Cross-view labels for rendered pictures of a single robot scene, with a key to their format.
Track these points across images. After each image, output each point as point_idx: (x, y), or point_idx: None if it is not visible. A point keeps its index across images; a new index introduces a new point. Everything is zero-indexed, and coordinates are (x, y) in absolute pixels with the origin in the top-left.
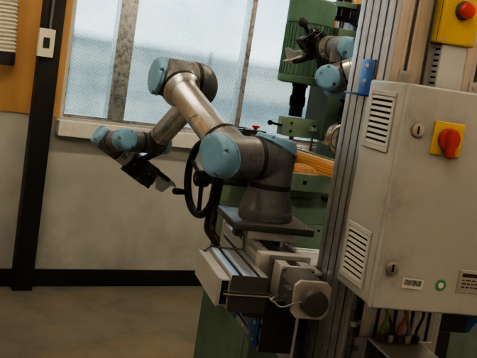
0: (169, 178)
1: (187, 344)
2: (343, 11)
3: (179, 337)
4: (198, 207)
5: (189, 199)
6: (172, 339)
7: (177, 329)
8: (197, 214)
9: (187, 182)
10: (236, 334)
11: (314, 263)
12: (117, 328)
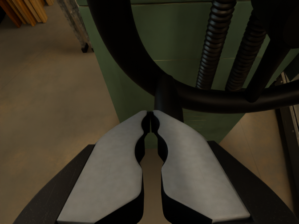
0: (220, 149)
1: (86, 137)
2: None
3: (72, 139)
4: (261, 92)
5: (183, 90)
6: (75, 147)
7: (55, 135)
8: (272, 108)
9: (142, 50)
10: (212, 124)
11: None
12: (34, 193)
